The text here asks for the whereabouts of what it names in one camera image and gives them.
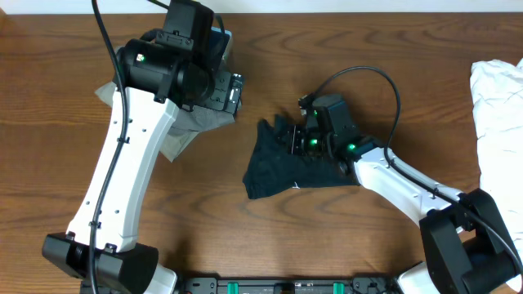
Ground dark teal t-shirt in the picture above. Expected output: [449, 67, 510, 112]
[243, 115, 357, 200]

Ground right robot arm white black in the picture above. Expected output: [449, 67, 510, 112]
[288, 94, 522, 293]

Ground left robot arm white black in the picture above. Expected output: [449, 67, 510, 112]
[42, 1, 244, 293]

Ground grey folded shorts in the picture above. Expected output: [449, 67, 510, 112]
[167, 60, 243, 138]

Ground beige folded garment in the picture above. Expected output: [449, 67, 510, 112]
[95, 82, 199, 163]

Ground white crumpled garment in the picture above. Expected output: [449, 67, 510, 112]
[470, 60, 522, 255]

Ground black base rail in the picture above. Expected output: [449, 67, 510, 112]
[173, 276, 402, 294]

